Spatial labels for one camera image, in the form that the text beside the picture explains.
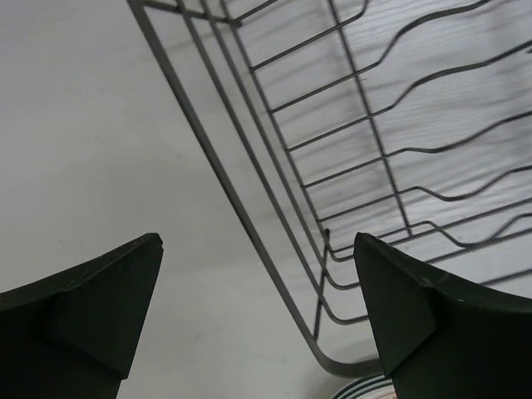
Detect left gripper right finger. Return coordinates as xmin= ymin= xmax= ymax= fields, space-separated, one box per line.
xmin=354 ymin=233 xmax=531 ymax=398

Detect grey wire dish rack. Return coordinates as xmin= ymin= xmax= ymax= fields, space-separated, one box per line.
xmin=129 ymin=1 xmax=531 ymax=377

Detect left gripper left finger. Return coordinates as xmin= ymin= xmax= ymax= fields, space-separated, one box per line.
xmin=1 ymin=233 xmax=163 ymax=398

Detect white plate orange sunburst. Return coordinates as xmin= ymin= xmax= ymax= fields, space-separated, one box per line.
xmin=331 ymin=374 xmax=397 ymax=399

